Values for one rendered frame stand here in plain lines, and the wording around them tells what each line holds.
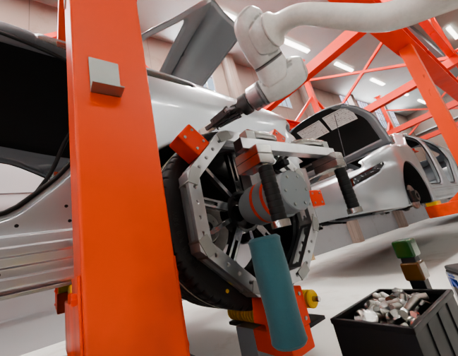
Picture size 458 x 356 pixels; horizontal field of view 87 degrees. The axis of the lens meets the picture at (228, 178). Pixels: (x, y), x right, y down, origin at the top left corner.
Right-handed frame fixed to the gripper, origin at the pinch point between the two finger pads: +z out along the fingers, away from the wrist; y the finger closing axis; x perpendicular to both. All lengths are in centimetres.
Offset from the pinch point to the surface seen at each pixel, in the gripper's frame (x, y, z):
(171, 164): -11.4, -21.8, 6.7
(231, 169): -18.8, 1.0, -1.9
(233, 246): -44.0, -11.8, 4.1
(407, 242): -56, -19, -42
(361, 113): 12, 323, -91
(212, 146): -11.4, -15.3, -5.9
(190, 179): -19.8, -27.1, -0.7
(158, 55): 409, 439, 236
